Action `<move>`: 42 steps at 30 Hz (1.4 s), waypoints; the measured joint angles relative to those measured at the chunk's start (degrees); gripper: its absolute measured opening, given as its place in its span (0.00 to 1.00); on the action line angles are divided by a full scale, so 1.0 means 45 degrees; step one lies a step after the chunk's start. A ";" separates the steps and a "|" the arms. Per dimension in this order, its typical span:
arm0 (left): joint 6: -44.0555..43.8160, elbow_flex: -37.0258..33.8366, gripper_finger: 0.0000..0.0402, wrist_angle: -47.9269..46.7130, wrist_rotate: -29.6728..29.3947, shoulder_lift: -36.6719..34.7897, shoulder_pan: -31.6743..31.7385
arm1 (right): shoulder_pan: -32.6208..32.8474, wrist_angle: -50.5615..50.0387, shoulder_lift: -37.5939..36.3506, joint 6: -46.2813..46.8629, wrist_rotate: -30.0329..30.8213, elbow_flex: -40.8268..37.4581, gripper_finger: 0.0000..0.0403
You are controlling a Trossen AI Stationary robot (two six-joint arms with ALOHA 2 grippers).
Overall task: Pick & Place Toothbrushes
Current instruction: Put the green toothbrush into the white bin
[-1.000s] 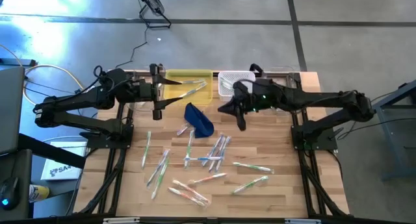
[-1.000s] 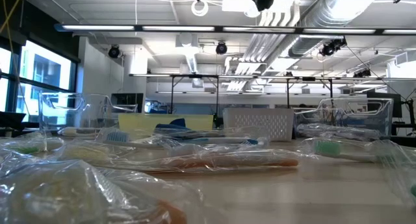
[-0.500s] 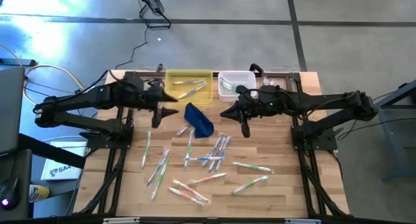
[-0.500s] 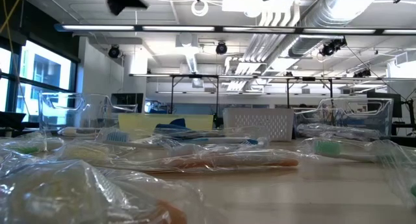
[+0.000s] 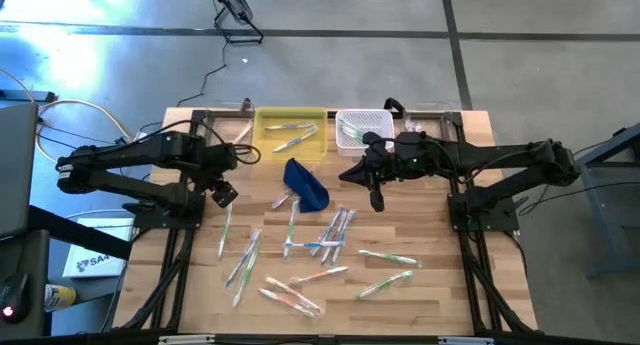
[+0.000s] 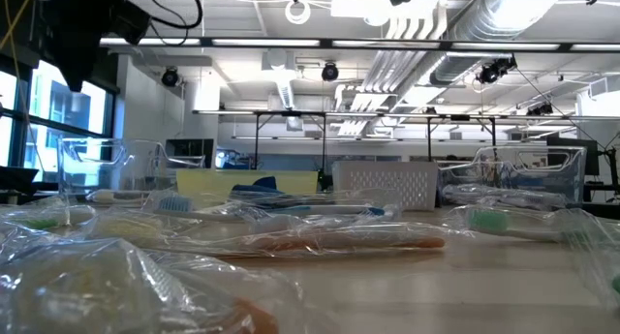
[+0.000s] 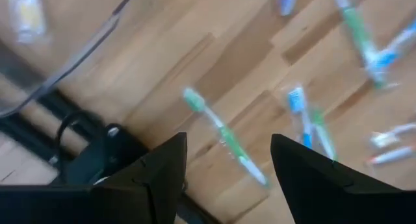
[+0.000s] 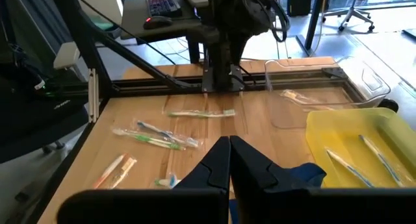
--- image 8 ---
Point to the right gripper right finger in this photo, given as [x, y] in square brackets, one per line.
[292, 207]

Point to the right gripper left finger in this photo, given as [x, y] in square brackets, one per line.
[146, 207]

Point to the blue toothbrush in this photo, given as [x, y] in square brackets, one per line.
[173, 180]
[380, 159]
[349, 168]
[162, 131]

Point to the green toothbrush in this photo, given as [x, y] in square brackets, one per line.
[161, 182]
[201, 114]
[152, 141]

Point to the orange toothbrush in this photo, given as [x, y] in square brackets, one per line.
[125, 170]
[294, 95]
[109, 170]

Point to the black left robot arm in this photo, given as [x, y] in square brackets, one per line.
[227, 22]

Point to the blue cloth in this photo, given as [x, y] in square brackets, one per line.
[308, 175]

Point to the yellow plastic bin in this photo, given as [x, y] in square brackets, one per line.
[325, 126]

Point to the aluminium extrusion posts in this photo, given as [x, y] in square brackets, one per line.
[93, 94]

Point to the black office chair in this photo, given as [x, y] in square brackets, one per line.
[32, 126]

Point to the clear plastic bin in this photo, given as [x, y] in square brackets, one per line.
[373, 84]

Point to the white plastic block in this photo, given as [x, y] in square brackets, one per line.
[66, 55]

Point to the black computer mouse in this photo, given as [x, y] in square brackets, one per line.
[157, 22]

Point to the black office desk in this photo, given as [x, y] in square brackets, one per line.
[313, 22]

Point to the green plastic item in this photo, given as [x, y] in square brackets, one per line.
[104, 24]

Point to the grey office chair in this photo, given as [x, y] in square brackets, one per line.
[352, 13]

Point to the black computer tower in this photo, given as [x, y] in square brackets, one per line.
[299, 3]

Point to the black keyboard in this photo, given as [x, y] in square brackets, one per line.
[162, 3]

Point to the dark blue curtain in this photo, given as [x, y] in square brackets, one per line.
[32, 9]

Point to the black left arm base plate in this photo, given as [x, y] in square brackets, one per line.
[239, 81]

